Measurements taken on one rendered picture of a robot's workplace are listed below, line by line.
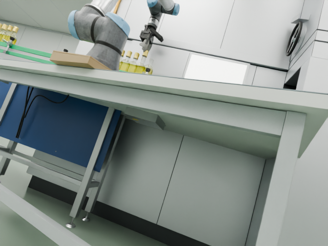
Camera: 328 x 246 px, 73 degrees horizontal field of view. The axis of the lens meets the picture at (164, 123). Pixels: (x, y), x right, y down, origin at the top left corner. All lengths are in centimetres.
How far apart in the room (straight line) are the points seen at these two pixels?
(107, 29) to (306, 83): 98
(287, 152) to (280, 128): 6
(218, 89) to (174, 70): 110
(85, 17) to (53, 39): 555
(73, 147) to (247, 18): 152
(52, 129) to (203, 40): 123
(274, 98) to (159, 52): 129
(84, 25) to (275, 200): 91
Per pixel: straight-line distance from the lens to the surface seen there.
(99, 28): 100
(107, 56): 94
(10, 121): 178
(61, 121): 154
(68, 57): 93
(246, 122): 59
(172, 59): 170
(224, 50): 173
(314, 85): 134
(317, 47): 143
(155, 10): 167
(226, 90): 58
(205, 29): 184
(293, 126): 58
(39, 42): 680
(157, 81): 66
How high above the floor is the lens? 52
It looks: 9 degrees up
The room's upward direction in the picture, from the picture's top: 18 degrees clockwise
